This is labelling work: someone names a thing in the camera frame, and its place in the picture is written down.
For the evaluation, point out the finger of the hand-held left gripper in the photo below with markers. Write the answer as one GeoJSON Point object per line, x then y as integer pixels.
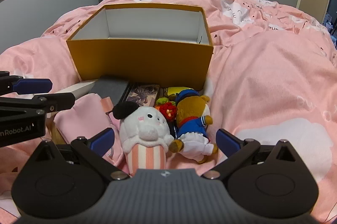
{"type": "Point", "coordinates": [52, 101]}
{"type": "Point", "coordinates": [31, 85]}

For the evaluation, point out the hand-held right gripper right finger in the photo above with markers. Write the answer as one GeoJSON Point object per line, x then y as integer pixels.
{"type": "Point", "coordinates": [227, 141]}

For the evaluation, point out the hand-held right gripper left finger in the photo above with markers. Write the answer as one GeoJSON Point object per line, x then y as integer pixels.
{"type": "Point", "coordinates": [103, 141]}

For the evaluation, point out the white glasses case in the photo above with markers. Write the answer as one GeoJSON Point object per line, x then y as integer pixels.
{"type": "Point", "coordinates": [79, 89]}

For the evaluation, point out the pink pouch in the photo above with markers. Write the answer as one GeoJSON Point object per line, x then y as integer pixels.
{"type": "Point", "coordinates": [79, 118]}

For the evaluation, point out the white popcorn plush toy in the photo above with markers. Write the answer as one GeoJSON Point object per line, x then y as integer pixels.
{"type": "Point", "coordinates": [147, 129]}

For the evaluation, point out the brown sailor bear plush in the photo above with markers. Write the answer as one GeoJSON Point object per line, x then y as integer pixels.
{"type": "Point", "coordinates": [189, 113]}

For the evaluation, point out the dark grey ribbed box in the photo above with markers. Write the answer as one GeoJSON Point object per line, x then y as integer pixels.
{"type": "Point", "coordinates": [110, 87]}

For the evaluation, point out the red crochet flower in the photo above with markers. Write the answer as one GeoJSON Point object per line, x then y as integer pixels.
{"type": "Point", "coordinates": [167, 109]}

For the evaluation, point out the yellow plush toy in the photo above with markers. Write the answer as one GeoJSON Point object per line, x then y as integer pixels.
{"type": "Point", "coordinates": [175, 90]}

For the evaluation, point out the orange cardboard box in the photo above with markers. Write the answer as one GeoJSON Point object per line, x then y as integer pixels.
{"type": "Point", "coordinates": [139, 60]}

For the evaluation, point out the pink printed blanket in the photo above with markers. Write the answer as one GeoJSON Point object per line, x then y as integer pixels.
{"type": "Point", "coordinates": [263, 68]}

